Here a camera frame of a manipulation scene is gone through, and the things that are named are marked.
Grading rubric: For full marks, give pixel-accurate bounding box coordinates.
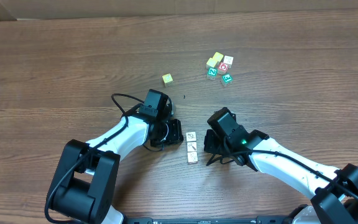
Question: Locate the white block red drawing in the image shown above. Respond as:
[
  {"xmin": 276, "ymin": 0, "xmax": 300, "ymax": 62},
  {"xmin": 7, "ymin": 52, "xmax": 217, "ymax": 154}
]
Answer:
[{"xmin": 186, "ymin": 132, "xmax": 196, "ymax": 142}]

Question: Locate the white block pencil drawing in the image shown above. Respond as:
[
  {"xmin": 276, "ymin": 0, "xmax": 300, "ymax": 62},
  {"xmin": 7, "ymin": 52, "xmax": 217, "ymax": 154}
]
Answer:
[{"xmin": 187, "ymin": 142, "xmax": 197, "ymax": 152}]

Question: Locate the green V block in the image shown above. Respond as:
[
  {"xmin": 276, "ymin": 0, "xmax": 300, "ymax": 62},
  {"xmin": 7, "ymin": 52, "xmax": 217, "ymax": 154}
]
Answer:
[{"xmin": 187, "ymin": 152, "xmax": 198, "ymax": 164}]

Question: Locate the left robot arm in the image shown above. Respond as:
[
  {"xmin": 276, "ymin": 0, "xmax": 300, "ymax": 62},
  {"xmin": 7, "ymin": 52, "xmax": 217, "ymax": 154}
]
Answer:
[{"xmin": 44, "ymin": 89, "xmax": 183, "ymax": 223}]

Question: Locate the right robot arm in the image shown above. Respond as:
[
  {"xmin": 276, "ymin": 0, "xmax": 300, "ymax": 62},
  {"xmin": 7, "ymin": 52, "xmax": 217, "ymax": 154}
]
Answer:
[{"xmin": 204, "ymin": 107, "xmax": 358, "ymax": 224}]

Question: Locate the lone yellow block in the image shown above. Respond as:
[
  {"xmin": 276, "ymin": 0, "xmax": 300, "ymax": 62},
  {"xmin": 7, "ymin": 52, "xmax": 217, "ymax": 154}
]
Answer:
[{"xmin": 162, "ymin": 73, "xmax": 173, "ymax": 87}]

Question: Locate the green E block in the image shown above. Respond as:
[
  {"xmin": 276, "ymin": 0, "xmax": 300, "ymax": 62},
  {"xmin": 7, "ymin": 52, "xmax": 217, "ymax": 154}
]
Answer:
[{"xmin": 220, "ymin": 73, "xmax": 233, "ymax": 87}]

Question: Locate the green Z block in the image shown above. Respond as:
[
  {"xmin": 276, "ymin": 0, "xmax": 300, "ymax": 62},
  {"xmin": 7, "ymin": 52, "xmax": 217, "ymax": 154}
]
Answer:
[{"xmin": 206, "ymin": 67, "xmax": 217, "ymax": 80}]

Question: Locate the yellow block front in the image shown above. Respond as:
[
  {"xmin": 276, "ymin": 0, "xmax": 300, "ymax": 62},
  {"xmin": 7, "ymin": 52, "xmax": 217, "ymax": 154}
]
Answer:
[{"xmin": 206, "ymin": 58, "xmax": 218, "ymax": 69}]

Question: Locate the white block in cluster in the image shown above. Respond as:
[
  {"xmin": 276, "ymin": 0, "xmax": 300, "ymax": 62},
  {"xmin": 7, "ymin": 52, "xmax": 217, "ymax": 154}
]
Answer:
[{"xmin": 223, "ymin": 55, "xmax": 234, "ymax": 68}]

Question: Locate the yellow block rear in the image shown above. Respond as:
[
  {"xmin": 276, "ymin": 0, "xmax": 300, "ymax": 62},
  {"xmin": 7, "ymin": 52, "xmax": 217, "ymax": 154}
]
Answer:
[{"xmin": 213, "ymin": 52, "xmax": 224, "ymax": 62}]

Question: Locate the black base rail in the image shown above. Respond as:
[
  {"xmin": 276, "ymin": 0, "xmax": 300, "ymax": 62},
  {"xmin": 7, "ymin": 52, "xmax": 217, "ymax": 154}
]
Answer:
[{"xmin": 123, "ymin": 215, "xmax": 293, "ymax": 224}]

